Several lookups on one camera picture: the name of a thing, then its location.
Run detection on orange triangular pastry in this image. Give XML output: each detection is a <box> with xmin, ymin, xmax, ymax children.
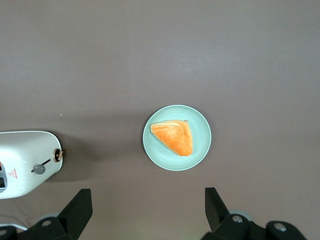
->
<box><xmin>149</xmin><ymin>119</ymin><xmax>194</xmax><ymax>157</ymax></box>

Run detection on white toaster power cable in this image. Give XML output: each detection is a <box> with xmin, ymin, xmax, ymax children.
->
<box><xmin>0</xmin><ymin>221</ymin><xmax>28</xmax><ymax>232</ymax></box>

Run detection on light green round plate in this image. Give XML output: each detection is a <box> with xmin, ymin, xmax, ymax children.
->
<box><xmin>142</xmin><ymin>104</ymin><xmax>212</xmax><ymax>172</ymax></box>

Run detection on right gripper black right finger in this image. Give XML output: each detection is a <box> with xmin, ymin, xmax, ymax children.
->
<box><xmin>201</xmin><ymin>187</ymin><xmax>308</xmax><ymax>240</ymax></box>

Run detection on white two-slot toaster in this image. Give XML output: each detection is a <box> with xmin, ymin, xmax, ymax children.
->
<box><xmin>0</xmin><ymin>130</ymin><xmax>65</xmax><ymax>200</ymax></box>

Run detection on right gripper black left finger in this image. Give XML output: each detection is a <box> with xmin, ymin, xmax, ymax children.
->
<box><xmin>0</xmin><ymin>188</ymin><xmax>93</xmax><ymax>240</ymax></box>

